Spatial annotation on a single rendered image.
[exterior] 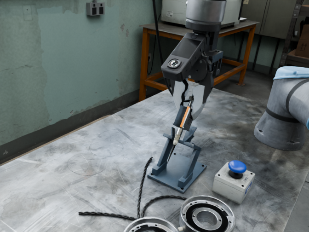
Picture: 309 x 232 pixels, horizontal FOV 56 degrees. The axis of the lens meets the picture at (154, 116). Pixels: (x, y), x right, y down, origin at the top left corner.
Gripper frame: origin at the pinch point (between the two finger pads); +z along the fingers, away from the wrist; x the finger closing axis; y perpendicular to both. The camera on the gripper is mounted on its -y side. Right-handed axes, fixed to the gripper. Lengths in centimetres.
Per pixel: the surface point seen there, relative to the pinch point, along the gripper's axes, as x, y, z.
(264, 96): 33, 290, 96
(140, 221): -3.8, -22.0, 12.6
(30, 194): 20.9, -27.3, 16.3
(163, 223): -7.3, -19.6, 12.9
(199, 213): -11.4, -12.1, 13.9
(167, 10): 120, 192, 5
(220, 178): -11.3, -1.6, 11.9
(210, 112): 7.7, 37.9, 16.3
